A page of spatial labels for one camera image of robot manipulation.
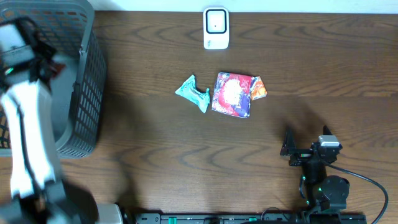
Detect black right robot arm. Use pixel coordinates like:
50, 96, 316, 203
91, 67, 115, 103
280, 126, 349, 213

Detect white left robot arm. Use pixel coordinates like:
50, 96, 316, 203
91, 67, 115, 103
1, 16, 124, 223

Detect teal wrapper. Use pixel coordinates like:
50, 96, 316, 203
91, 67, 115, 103
175, 74, 210, 113

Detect orange tissue pack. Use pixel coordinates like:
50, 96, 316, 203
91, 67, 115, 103
251, 76, 267, 100

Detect dark grey plastic basket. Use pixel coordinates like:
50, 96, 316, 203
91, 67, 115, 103
1, 0, 106, 159

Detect brown orange candy bar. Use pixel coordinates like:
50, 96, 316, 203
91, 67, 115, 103
50, 62, 66, 77

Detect red purple snack bag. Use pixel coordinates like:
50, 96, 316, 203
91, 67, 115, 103
211, 72, 254, 118

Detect black camera cable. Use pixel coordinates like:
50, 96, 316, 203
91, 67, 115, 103
320, 158, 389, 224

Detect white barcode scanner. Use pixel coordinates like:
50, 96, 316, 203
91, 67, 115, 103
203, 7, 229, 50

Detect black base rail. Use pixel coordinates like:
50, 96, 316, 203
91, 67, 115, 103
134, 213, 367, 224

